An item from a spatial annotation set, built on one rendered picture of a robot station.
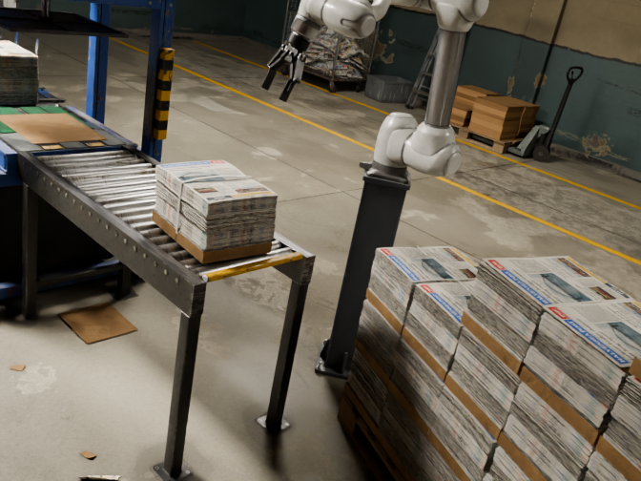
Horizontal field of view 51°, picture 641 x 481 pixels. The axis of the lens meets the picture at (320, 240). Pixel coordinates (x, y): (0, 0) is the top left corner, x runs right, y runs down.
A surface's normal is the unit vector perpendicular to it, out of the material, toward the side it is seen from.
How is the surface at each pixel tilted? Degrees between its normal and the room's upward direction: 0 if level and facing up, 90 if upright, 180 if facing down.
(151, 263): 90
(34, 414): 0
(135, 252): 90
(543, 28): 90
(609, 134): 90
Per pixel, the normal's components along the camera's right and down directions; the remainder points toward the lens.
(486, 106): -0.71, 0.16
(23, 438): 0.18, -0.90
